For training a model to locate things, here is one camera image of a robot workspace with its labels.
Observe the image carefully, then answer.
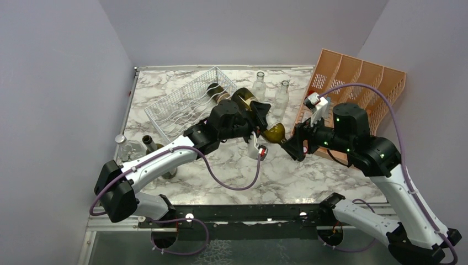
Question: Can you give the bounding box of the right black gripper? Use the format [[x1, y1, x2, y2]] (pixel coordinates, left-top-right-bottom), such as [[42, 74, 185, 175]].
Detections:
[[281, 109, 352, 157]]

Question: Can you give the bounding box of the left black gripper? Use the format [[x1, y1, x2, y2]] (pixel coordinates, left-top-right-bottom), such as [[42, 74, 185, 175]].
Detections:
[[219, 102, 272, 149]]

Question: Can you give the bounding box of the dark-neck green wine bottle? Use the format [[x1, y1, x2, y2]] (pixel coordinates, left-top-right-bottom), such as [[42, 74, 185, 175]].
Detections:
[[231, 87, 286, 144]]

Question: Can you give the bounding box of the silver-neck green wine bottle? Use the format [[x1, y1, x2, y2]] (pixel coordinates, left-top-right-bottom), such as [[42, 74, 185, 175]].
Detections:
[[207, 83, 231, 104]]

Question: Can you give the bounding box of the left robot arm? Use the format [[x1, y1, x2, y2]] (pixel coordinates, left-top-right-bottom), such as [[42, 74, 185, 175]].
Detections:
[[92, 99, 271, 227]]

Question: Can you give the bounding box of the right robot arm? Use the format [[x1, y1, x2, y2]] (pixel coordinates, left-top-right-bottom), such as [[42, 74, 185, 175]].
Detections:
[[281, 103, 461, 264]]

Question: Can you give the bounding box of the clear textured glass bottle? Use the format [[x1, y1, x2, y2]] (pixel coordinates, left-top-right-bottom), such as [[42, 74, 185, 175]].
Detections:
[[270, 80, 290, 122]]

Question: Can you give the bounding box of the clear square glass bottle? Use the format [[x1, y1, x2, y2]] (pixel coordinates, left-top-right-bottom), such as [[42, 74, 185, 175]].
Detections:
[[251, 71, 267, 102]]

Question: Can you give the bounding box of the green wine bottle near left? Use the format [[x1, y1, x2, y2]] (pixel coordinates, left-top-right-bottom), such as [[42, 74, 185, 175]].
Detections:
[[142, 135, 177, 179]]

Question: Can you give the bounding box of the orange plastic file organizer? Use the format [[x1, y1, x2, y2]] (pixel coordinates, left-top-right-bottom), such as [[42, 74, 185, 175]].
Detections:
[[292, 48, 407, 165]]

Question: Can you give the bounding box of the clear jar silver lid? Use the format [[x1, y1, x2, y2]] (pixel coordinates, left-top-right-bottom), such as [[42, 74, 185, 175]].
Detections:
[[115, 134, 146, 163]]

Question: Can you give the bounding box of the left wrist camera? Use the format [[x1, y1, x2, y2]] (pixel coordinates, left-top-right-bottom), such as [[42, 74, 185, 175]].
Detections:
[[247, 132, 268, 161]]

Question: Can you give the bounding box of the white wire wine rack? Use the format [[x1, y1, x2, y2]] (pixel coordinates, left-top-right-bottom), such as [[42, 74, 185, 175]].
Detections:
[[145, 66, 238, 144]]

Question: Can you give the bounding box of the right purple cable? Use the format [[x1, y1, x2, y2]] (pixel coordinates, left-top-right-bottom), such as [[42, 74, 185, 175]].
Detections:
[[318, 83, 460, 265]]

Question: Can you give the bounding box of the purple cable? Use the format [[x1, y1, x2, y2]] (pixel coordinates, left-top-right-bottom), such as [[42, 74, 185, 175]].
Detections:
[[318, 83, 460, 265], [89, 146, 262, 216]]

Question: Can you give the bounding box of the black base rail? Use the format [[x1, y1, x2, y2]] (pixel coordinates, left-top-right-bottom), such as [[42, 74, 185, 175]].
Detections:
[[138, 203, 337, 241]]

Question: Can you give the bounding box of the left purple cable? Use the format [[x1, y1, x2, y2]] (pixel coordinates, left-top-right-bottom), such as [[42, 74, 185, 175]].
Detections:
[[89, 146, 262, 216]]

